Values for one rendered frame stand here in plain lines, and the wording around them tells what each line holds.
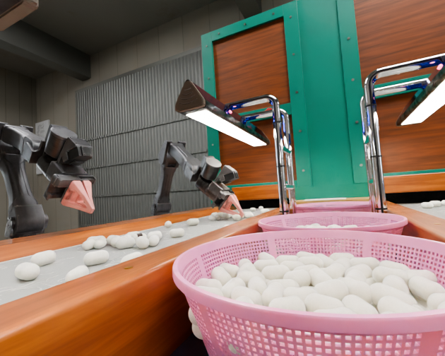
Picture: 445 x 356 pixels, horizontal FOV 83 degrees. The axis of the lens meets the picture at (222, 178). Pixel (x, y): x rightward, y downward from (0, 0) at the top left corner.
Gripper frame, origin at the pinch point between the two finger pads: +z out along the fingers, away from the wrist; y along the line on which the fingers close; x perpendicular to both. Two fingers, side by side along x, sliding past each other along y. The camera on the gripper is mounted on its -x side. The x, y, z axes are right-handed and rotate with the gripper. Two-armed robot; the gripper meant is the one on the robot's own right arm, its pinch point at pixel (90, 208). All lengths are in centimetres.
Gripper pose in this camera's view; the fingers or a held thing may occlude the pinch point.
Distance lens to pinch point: 65.3
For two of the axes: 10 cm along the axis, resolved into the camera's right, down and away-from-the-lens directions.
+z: 7.3, 5.8, -3.6
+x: -5.3, 8.2, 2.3
